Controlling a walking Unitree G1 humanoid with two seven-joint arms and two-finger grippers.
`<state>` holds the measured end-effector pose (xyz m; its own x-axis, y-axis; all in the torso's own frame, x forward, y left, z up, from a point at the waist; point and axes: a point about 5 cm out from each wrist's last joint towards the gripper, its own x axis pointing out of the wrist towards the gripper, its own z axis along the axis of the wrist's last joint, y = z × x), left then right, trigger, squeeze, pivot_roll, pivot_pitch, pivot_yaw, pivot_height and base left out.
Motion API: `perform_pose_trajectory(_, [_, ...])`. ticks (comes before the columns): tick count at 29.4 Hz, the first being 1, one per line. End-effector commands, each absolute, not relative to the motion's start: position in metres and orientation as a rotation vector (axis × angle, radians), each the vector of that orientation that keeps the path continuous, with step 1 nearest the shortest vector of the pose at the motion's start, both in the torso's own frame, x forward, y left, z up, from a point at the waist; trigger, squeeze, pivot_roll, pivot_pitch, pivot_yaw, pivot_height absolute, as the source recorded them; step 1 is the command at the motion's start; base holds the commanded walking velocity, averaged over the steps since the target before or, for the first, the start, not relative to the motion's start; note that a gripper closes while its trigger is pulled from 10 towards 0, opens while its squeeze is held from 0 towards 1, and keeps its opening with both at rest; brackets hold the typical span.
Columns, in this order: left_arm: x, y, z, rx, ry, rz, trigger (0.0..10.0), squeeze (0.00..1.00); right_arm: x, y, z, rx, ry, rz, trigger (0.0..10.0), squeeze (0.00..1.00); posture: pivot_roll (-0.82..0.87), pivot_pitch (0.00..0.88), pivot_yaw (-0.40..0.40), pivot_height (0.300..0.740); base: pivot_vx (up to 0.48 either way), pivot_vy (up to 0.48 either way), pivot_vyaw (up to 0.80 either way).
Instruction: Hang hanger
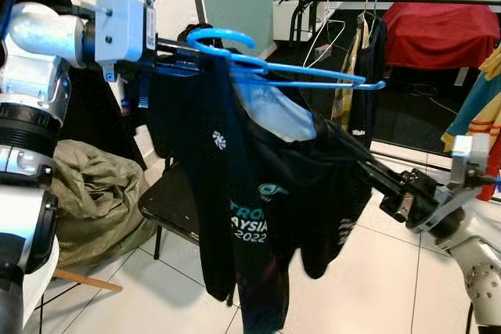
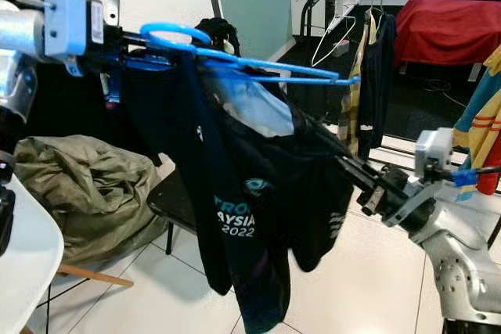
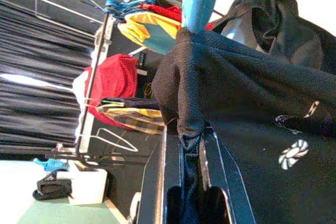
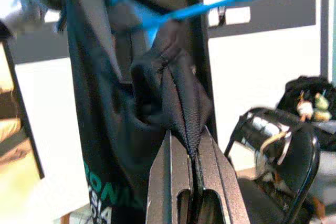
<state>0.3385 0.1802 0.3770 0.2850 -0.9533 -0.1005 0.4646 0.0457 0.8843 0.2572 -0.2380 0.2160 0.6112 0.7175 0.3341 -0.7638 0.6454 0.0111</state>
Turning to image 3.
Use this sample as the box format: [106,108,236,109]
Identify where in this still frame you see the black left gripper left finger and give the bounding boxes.
[136,126,184,224]

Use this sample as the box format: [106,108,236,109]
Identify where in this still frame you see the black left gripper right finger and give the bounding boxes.
[199,125,257,224]

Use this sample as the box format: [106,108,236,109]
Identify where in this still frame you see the navy T-shirt white lettering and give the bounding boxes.
[152,0,336,224]

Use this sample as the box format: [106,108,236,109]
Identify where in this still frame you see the white shelf unit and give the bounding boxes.
[56,167,108,205]

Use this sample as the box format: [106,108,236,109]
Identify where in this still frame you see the yellow plaid garment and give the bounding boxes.
[98,104,166,135]

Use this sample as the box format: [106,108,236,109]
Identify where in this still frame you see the black metal clothes rack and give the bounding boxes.
[44,0,224,164]

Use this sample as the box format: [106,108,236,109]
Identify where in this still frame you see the white crumpled cloth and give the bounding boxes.
[72,70,91,133]

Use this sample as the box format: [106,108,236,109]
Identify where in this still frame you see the blue and yellow garment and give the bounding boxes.
[117,11,184,56]

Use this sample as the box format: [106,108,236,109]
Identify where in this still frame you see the black curtain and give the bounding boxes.
[0,0,95,154]

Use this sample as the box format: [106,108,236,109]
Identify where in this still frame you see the red garment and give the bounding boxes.
[139,2,221,30]

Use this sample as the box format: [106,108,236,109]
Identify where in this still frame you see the white wire hanger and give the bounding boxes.
[96,128,139,153]

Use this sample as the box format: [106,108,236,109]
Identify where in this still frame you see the orange floor cable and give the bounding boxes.
[142,81,155,99]

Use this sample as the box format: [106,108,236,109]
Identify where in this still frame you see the white metal frame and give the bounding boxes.
[35,0,103,38]

